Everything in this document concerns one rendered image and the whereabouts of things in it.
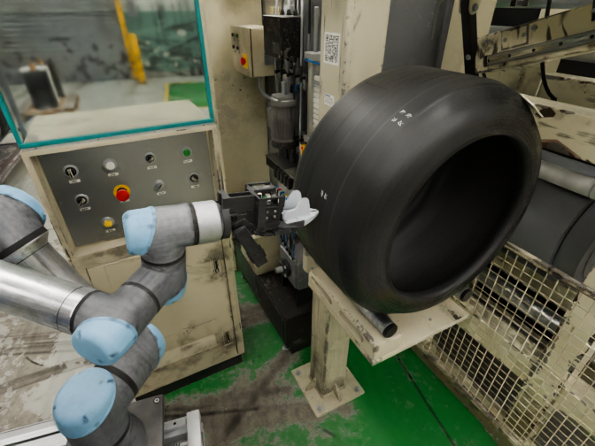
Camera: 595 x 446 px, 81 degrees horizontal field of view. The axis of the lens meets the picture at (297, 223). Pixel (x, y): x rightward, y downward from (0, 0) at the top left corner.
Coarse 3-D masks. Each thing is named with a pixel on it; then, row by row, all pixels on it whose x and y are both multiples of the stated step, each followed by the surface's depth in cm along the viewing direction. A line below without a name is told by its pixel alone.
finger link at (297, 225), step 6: (282, 222) 67; (294, 222) 68; (300, 222) 69; (276, 228) 66; (282, 228) 66; (288, 228) 66; (294, 228) 67; (300, 228) 69; (276, 234) 66; (282, 234) 66; (288, 234) 67
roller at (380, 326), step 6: (360, 306) 96; (366, 312) 94; (372, 312) 93; (372, 318) 92; (378, 318) 91; (384, 318) 91; (378, 324) 90; (384, 324) 89; (390, 324) 89; (378, 330) 91; (384, 330) 89; (390, 330) 89; (396, 330) 90; (384, 336) 90; (390, 336) 91
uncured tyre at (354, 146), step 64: (320, 128) 78; (384, 128) 65; (448, 128) 62; (512, 128) 70; (384, 192) 64; (448, 192) 112; (512, 192) 95; (320, 256) 81; (384, 256) 71; (448, 256) 106
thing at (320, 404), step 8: (296, 368) 180; (304, 368) 180; (296, 376) 177; (304, 376) 177; (352, 376) 177; (304, 384) 173; (344, 384) 172; (352, 384) 173; (304, 392) 170; (312, 392) 170; (344, 392) 170; (352, 392) 170; (360, 392) 170; (312, 400) 166; (320, 400) 166; (328, 400) 166; (336, 400) 166; (344, 400) 166; (312, 408) 163; (320, 408) 162; (328, 408) 163; (320, 416) 160
